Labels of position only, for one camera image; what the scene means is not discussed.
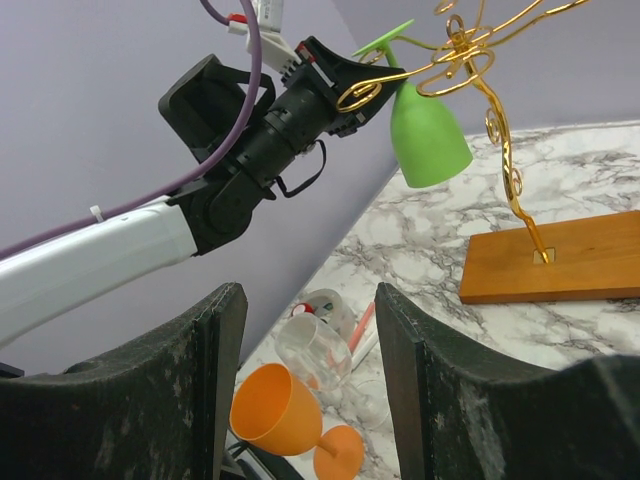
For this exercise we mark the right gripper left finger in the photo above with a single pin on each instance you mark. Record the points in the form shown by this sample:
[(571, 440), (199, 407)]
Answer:
[(156, 407)]

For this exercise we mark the green plastic wine glass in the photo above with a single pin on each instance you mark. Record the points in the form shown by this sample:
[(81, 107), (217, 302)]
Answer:
[(427, 140)]

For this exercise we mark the orange plastic wine glass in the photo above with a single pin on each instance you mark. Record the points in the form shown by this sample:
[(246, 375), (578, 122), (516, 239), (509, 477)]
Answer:
[(274, 411)]

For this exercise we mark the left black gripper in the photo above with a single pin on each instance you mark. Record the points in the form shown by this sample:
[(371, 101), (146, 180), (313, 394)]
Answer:
[(327, 75)]

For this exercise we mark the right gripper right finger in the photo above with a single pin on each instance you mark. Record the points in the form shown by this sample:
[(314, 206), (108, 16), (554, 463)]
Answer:
[(461, 410)]

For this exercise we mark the pink pen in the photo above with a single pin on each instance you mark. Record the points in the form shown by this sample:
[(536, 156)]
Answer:
[(361, 327)]

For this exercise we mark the white green pen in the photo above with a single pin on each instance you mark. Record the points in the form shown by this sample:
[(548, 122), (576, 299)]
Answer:
[(363, 349)]

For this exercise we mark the clear wine glass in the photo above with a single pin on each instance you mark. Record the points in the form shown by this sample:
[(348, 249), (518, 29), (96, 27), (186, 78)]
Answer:
[(322, 360)]

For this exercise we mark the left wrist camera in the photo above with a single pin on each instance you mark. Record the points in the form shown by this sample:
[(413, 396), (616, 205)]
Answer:
[(276, 52)]

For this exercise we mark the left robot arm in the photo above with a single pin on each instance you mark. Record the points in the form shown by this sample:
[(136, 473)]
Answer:
[(50, 277)]

